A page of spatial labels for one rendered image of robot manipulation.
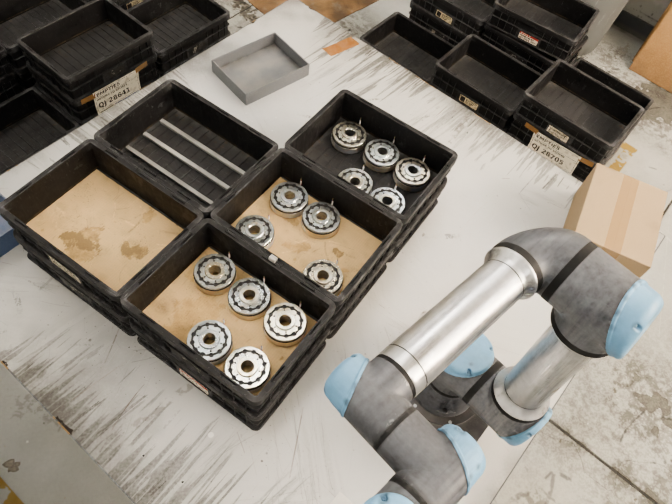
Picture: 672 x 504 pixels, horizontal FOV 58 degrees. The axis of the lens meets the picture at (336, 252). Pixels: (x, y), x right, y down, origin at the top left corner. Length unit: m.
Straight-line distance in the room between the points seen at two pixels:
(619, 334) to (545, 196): 1.15
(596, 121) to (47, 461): 2.42
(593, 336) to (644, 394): 1.75
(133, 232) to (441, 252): 0.87
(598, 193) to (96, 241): 1.40
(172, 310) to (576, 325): 0.93
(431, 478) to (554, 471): 1.70
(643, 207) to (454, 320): 1.19
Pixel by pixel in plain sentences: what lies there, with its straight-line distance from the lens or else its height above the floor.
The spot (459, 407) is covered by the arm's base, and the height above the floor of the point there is 0.85.
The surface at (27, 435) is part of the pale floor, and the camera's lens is 2.39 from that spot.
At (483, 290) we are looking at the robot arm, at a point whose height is 1.43.
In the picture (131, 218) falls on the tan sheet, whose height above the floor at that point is 0.83.
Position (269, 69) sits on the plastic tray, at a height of 0.70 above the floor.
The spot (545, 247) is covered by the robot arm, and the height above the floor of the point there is 1.44.
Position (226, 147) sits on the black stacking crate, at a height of 0.83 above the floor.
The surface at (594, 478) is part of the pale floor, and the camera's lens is 2.51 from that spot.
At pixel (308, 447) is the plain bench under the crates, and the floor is 0.70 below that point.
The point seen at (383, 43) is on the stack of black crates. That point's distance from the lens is 3.10.
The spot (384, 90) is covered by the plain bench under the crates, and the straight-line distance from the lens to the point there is 2.21.
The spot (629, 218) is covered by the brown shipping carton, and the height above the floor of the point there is 0.86.
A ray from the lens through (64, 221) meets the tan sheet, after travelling 1.70.
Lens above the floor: 2.17
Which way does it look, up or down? 57 degrees down
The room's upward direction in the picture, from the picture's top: 12 degrees clockwise
